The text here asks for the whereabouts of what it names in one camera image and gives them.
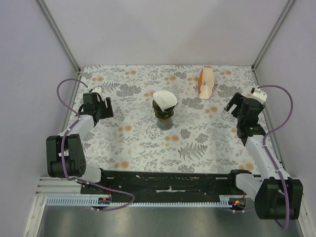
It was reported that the green glass coffee dripper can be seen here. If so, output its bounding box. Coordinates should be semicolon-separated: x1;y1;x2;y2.
153;100;176;120

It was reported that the white paper coffee filter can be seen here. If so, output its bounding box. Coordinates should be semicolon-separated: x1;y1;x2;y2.
153;90;177;112

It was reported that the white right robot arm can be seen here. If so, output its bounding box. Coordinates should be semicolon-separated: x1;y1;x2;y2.
225;92;303;220

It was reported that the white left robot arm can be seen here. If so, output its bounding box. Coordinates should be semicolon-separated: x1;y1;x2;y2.
46;92;114;194

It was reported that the floral patterned tablecloth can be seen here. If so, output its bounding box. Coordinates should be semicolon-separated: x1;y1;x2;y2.
73;65;259;174

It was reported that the grey glass server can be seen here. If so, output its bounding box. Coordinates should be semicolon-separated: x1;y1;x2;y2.
157;118;173;131

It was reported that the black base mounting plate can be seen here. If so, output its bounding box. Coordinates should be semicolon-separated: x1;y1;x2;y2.
99;170;243;203

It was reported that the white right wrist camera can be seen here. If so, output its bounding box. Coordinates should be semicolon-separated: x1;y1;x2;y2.
249;87;267;104

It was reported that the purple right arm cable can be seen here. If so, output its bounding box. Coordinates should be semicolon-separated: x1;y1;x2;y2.
232;85;294;230

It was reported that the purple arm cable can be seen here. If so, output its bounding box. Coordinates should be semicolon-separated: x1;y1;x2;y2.
56;78;136;212
232;85;294;230

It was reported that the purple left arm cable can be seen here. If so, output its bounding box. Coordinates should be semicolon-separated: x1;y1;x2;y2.
56;78;136;212

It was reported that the white slotted cable duct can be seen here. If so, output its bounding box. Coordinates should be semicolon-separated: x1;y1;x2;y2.
46;195;247;207

